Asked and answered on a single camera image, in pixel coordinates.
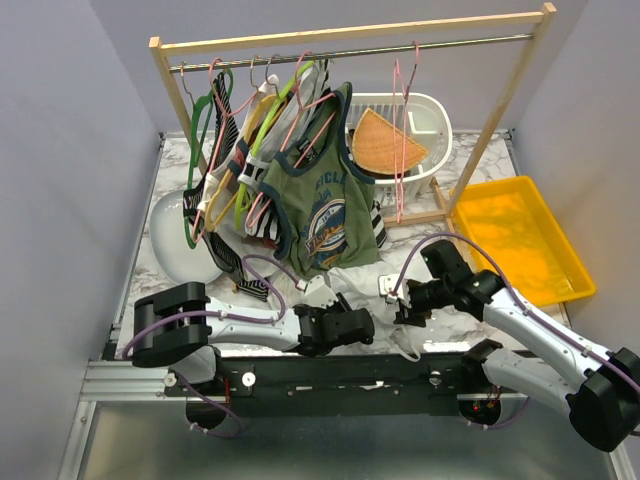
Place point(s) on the white oval plate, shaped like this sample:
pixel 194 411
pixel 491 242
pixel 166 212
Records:
pixel 176 259

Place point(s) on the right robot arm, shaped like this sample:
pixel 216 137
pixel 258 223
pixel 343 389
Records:
pixel 596 388

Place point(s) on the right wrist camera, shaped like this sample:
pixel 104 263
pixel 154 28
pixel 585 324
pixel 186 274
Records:
pixel 392 288

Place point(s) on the pink wire hanger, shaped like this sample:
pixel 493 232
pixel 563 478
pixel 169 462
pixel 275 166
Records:
pixel 400 156

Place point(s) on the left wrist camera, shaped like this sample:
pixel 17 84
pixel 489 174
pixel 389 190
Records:
pixel 316 292

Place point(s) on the striped cloth right of top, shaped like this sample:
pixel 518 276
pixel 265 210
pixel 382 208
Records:
pixel 378 225

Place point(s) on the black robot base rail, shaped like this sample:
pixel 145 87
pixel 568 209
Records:
pixel 355 385

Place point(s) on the yellow plastic tray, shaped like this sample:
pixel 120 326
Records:
pixel 510 220

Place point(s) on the white plastic laundry basket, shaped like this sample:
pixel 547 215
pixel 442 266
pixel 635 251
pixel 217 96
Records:
pixel 427 123

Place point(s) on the orange woven fan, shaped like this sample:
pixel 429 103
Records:
pixel 372 145

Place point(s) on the lime green plastic hanger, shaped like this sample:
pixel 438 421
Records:
pixel 242 197

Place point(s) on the pink hanger at left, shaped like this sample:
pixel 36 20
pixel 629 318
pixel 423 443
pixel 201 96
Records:
pixel 226 114

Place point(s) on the pink hanger under green top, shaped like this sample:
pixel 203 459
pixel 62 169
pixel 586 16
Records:
pixel 289 123

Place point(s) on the white tank top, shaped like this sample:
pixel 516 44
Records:
pixel 359 286

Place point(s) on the green graphic tank top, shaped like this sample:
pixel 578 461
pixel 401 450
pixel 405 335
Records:
pixel 324 203

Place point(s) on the metal hanging rod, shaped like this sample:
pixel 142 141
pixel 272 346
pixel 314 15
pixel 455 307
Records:
pixel 343 54

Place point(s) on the white cloth under green top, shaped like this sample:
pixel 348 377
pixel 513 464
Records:
pixel 277 279

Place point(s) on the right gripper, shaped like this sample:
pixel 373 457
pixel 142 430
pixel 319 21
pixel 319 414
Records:
pixel 407 316

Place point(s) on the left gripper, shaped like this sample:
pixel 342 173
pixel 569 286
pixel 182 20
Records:
pixel 341 306

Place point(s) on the black white striped top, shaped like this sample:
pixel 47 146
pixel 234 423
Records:
pixel 199 199

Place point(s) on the wooden clothes rack frame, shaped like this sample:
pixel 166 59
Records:
pixel 261 221

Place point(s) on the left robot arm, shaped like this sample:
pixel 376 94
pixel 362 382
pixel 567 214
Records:
pixel 179 327

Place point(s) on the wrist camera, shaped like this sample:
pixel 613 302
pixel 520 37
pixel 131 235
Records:
pixel 316 292
pixel 392 288

